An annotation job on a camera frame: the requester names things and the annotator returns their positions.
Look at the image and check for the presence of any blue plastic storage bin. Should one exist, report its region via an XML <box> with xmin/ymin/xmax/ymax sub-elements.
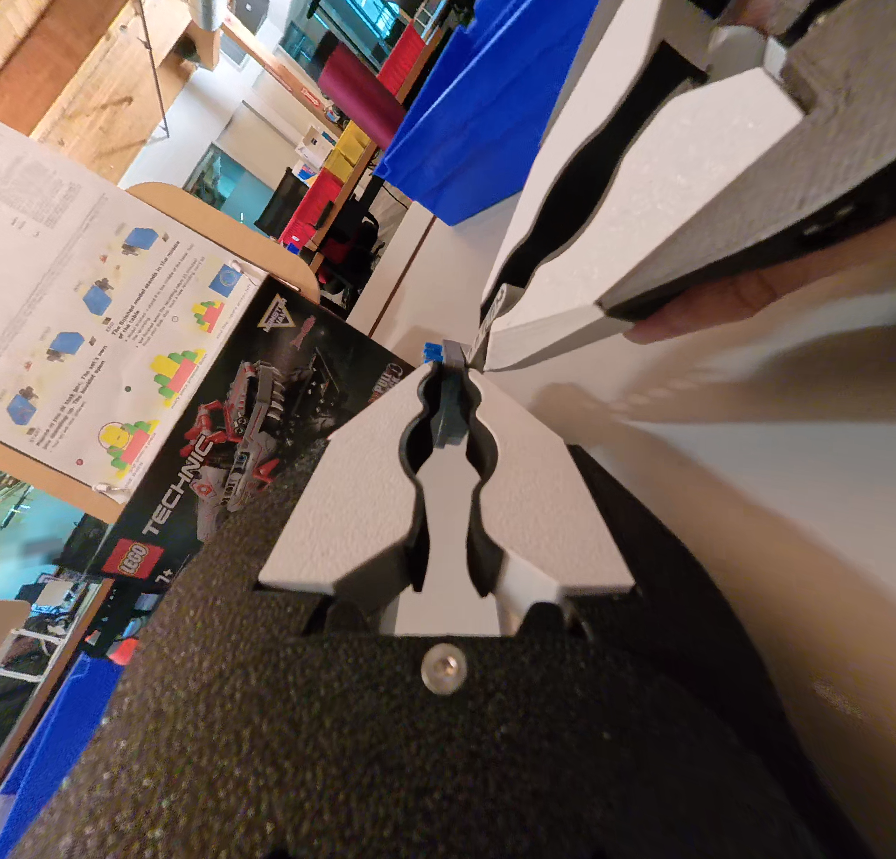
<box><xmin>0</xmin><ymin>652</ymin><xmax>125</xmax><ymax>837</ymax></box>
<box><xmin>374</xmin><ymin>0</ymin><xmax>618</xmax><ymax>228</ymax></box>

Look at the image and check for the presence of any grey lego chassis assembly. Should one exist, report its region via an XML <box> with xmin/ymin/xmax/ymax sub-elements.
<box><xmin>422</xmin><ymin>340</ymin><xmax>471</xmax><ymax>450</ymax></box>

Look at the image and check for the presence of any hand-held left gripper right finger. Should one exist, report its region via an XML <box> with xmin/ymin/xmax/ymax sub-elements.
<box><xmin>464</xmin><ymin>369</ymin><xmax>637</xmax><ymax>636</ymax></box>

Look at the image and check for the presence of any white cardboard box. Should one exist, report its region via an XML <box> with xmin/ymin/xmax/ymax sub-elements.
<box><xmin>294</xmin><ymin>124</ymin><xmax>342</xmax><ymax>168</ymax></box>

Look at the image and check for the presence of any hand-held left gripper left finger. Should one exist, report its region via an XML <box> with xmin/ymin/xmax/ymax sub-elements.
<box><xmin>258</xmin><ymin>365</ymin><xmax>433</xmax><ymax>636</ymax></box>

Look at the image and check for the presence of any yellow plastic bin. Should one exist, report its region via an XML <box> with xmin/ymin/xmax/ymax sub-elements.
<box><xmin>324</xmin><ymin>123</ymin><xmax>377</xmax><ymax>182</ymax></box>

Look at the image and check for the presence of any light grey lego beam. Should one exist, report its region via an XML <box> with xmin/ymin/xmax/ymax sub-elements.
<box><xmin>470</xmin><ymin>283</ymin><xmax>510</xmax><ymax>371</ymax></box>

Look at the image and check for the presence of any black lego set box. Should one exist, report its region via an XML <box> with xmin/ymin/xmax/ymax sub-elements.
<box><xmin>87</xmin><ymin>274</ymin><xmax>419</xmax><ymax>594</ymax></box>

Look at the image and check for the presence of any person's right hand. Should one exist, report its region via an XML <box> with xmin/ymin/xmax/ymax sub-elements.
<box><xmin>623</xmin><ymin>232</ymin><xmax>896</xmax><ymax>345</ymax></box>

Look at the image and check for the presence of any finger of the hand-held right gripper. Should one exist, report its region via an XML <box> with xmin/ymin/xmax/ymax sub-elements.
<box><xmin>479</xmin><ymin>0</ymin><xmax>771</xmax><ymax>308</ymax></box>
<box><xmin>485</xmin><ymin>68</ymin><xmax>806</xmax><ymax>373</ymax></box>

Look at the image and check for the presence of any maroon water bottle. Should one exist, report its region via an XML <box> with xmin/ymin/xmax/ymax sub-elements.
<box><xmin>318</xmin><ymin>43</ymin><xmax>408</xmax><ymax>151</ymax></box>

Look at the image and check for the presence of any red plastic bin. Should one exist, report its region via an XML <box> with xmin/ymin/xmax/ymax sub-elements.
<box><xmin>280</xmin><ymin>172</ymin><xmax>345</xmax><ymax>245</ymax></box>

